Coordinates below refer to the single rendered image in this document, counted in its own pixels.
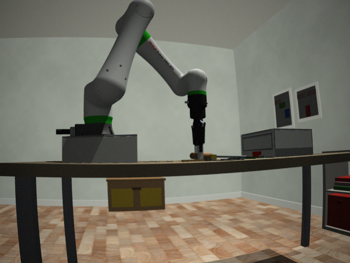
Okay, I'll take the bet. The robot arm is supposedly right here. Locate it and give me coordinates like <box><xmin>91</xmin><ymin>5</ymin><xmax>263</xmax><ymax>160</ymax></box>
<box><xmin>56</xmin><ymin>0</ymin><xmax>208</xmax><ymax>136</ymax></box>

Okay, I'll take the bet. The small white cabinet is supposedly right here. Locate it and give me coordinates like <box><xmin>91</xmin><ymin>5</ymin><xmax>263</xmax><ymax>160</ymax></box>
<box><xmin>241</xmin><ymin>129</ymin><xmax>313</xmax><ymax>157</ymax></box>

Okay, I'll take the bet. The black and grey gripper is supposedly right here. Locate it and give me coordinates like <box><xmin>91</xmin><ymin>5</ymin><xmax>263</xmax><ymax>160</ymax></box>
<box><xmin>190</xmin><ymin>106</ymin><xmax>206</xmax><ymax>159</ymax></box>

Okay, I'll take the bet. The tool with orange wooden handle and grey metal rod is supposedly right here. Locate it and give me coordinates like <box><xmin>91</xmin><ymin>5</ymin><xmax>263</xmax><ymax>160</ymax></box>
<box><xmin>190</xmin><ymin>152</ymin><xmax>264</xmax><ymax>159</ymax></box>

